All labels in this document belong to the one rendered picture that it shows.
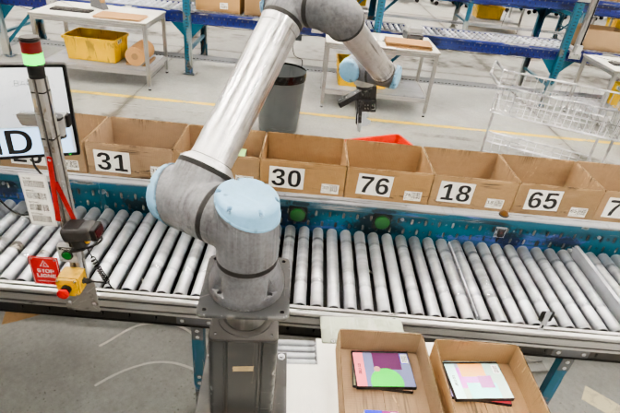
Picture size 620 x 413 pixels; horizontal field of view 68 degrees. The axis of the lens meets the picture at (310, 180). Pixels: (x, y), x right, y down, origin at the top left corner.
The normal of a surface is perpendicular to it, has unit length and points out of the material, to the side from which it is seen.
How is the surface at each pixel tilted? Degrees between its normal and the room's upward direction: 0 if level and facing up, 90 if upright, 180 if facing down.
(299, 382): 0
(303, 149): 89
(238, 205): 4
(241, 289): 70
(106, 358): 0
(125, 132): 89
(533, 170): 89
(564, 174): 89
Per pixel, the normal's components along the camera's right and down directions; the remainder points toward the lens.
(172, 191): -0.29, -0.33
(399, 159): -0.03, 0.50
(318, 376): 0.09, -0.86
